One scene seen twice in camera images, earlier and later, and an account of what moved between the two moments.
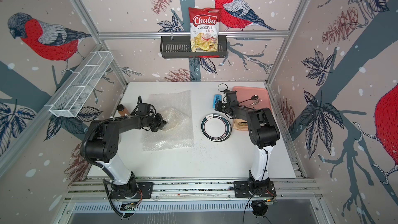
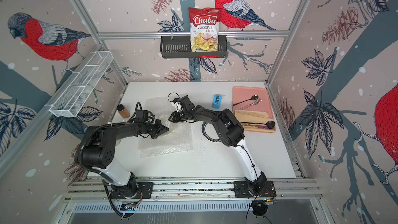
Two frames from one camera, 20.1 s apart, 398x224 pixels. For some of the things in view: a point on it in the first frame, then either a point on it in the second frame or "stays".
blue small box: (217, 97) stays
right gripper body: (226, 108) to (179, 117)
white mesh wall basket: (71, 98) stays
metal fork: (256, 102) stays
